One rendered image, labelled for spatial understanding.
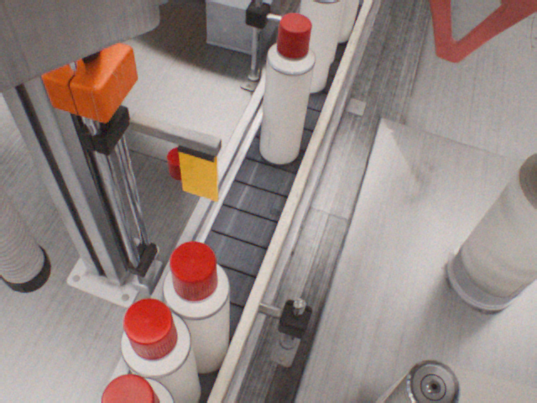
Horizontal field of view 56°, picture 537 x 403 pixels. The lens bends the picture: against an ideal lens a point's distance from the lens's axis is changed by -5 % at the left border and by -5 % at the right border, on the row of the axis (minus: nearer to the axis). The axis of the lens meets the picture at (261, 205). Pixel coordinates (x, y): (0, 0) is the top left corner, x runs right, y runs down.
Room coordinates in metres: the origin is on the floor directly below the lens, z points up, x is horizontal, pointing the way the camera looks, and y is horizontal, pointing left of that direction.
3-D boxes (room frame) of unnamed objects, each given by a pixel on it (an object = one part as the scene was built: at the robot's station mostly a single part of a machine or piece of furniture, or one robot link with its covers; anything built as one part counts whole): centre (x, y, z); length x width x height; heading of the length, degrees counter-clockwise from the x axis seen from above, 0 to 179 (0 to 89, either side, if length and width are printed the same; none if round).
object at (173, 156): (0.42, 0.11, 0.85); 0.03 x 0.03 x 0.03
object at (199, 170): (0.23, 0.05, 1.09); 0.03 x 0.01 x 0.06; 76
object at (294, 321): (0.20, -0.05, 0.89); 0.03 x 0.03 x 0.12; 76
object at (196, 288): (0.16, 0.04, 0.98); 0.05 x 0.05 x 0.20
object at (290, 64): (0.43, -0.02, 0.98); 0.05 x 0.05 x 0.20
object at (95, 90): (0.23, 0.09, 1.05); 0.10 x 0.04 x 0.33; 76
